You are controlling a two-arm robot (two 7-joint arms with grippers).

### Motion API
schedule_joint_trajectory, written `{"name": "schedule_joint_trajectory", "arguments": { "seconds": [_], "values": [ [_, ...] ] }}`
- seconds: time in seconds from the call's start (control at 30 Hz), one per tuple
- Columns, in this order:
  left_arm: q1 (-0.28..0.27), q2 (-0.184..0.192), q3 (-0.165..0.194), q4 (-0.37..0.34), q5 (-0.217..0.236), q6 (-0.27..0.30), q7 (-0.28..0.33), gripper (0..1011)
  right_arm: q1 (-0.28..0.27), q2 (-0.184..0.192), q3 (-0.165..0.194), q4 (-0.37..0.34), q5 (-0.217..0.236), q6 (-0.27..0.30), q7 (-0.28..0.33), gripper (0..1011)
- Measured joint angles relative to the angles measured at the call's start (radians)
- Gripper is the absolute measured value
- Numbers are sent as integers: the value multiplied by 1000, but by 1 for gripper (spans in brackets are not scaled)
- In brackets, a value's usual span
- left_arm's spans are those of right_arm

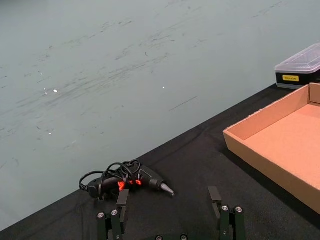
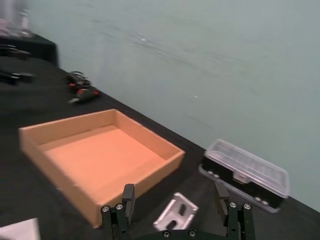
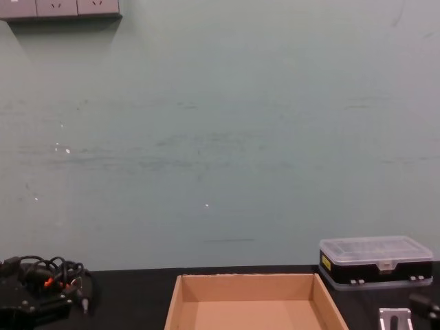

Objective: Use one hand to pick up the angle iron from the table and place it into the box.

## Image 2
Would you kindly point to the small white plastic piece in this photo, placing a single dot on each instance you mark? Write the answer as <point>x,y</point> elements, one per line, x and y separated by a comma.
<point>172,210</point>

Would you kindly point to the shallow brown cardboard tray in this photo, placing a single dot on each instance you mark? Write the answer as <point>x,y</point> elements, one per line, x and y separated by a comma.
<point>100,160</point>

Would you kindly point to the clear plastic case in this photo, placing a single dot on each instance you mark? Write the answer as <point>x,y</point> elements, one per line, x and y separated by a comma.
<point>245,167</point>

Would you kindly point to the black table cloth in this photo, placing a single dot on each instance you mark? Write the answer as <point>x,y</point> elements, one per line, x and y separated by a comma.
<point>30,180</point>

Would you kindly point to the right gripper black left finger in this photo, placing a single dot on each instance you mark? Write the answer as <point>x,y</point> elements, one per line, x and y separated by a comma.
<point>128,200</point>

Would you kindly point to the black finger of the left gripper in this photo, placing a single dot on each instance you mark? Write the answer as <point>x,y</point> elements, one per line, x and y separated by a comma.
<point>21,53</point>
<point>23,78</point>

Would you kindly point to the white flat sheet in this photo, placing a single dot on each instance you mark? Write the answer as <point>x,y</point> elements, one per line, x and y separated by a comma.
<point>18,230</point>

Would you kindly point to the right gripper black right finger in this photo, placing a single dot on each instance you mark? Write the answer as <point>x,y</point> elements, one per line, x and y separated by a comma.
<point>222,200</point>

